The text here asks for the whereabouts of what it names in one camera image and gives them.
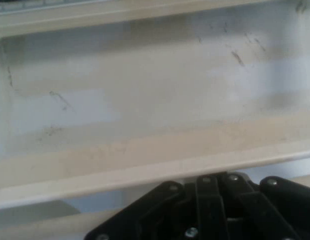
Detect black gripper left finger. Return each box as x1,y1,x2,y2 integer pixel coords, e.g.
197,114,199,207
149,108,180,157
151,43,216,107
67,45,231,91
84,174,229,240

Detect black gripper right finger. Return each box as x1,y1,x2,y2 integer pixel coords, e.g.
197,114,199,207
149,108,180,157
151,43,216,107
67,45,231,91
219,171,310,240

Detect oven glass door with handle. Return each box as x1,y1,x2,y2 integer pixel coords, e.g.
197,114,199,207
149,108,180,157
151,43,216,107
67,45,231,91
0,0,310,211

